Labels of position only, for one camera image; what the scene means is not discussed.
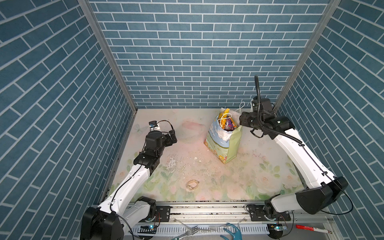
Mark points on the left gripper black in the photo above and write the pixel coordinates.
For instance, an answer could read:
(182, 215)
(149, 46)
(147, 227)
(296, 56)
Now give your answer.
(172, 136)

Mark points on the pink colourful candy packet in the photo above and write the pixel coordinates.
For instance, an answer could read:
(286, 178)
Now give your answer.
(228, 124)

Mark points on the floral paper gift bag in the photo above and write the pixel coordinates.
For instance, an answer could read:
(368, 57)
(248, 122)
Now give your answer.
(222, 143)

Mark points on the teal plastic tool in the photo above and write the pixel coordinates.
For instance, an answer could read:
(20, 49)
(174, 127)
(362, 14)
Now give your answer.
(233, 231)

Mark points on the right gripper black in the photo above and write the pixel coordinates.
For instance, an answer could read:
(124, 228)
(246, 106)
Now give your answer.
(243, 118)

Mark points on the metal fork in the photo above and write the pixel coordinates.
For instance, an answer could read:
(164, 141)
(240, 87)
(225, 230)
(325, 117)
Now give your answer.
(188, 233)

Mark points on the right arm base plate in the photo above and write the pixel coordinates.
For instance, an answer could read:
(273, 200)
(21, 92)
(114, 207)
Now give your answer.
(259, 213)

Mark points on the red white marker pen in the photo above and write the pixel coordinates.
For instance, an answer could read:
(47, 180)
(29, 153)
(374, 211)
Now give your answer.
(313, 229)

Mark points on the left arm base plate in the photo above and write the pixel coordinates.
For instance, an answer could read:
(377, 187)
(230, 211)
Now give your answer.
(162, 214)

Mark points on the yellow snack packet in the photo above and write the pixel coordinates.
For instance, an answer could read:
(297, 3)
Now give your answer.
(223, 117)

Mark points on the beige rubber band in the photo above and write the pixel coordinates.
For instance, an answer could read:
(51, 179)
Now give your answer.
(192, 185)

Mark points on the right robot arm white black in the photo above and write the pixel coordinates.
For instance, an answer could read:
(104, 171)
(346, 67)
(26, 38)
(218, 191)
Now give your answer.
(322, 187)

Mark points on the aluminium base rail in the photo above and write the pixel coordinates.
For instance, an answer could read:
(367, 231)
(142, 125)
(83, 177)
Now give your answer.
(228, 211)

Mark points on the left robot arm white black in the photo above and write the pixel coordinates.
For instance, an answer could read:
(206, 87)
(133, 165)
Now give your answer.
(111, 219)

